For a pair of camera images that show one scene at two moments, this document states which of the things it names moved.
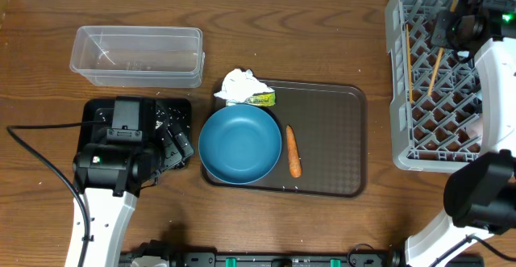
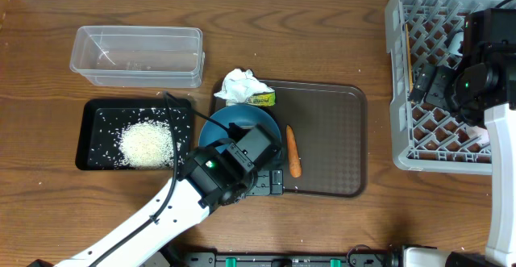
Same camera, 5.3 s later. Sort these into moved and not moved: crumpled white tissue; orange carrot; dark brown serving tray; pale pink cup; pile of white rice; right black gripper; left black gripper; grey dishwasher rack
Moved: right black gripper; left black gripper; pile of white rice
Not moved: orange carrot; pale pink cup; crumpled white tissue; dark brown serving tray; grey dishwasher rack
